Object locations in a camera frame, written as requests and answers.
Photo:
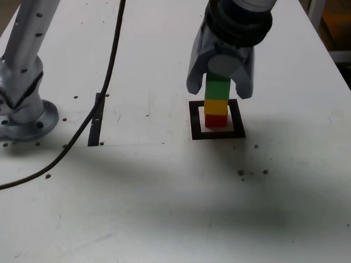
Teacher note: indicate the red cube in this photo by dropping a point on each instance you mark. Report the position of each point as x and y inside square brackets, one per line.
[215, 120]

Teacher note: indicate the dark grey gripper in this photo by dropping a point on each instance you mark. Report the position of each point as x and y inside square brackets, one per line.
[233, 51]

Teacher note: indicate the green cube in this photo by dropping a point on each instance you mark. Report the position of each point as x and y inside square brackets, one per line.
[217, 90]

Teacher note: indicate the black tape square outline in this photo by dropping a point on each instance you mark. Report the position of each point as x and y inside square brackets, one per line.
[194, 122]

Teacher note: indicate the white metal shelf frame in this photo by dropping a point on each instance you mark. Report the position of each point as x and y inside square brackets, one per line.
[317, 3]

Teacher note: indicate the black tape strip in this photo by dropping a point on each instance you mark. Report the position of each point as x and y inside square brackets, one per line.
[94, 135]

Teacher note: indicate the yellow cube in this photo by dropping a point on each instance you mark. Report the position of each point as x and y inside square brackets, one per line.
[216, 106]

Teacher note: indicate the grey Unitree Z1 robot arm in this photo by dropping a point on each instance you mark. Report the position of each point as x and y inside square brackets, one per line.
[15, 71]

